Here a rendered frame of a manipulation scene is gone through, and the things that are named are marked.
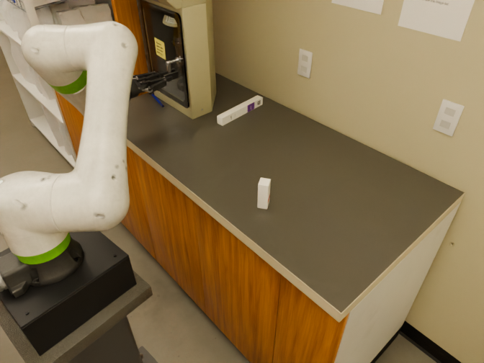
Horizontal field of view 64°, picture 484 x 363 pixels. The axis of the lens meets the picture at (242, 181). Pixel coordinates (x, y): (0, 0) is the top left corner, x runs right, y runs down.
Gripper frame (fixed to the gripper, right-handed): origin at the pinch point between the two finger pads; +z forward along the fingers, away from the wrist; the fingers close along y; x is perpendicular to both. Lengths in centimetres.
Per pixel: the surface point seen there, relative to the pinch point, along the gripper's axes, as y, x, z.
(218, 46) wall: 26, 10, 49
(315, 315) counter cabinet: -105, 21, -22
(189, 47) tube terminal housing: -4.6, -12.2, 6.9
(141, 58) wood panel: 30.3, 7.0, 4.5
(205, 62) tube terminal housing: -5.6, -4.3, 14.6
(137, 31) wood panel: 31.9, -5.5, 5.0
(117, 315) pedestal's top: -74, 12, -66
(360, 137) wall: -67, 12, 48
